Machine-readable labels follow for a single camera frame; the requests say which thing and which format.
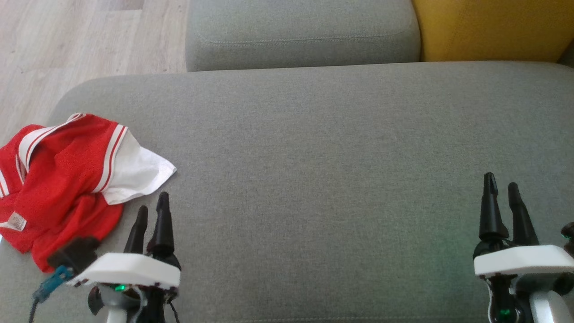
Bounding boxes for red white elastic shorts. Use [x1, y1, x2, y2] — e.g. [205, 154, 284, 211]
[0, 188, 124, 273]

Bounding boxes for red white sports jersey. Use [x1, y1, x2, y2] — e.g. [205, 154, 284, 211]
[0, 112, 177, 211]

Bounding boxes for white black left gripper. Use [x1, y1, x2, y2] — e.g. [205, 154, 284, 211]
[67, 192, 181, 323]

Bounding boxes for black cable with teal plug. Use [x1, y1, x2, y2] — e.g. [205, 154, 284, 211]
[28, 266, 72, 323]

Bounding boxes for grey back cushion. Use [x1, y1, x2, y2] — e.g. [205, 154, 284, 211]
[185, 0, 421, 72]

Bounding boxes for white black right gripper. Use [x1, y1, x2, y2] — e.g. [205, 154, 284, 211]
[473, 173, 574, 323]

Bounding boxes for large yellow sofa back cushion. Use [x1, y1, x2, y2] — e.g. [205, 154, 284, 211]
[412, 0, 574, 62]

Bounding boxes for large grey sofa seat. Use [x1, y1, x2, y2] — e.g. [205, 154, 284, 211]
[0, 61, 574, 323]

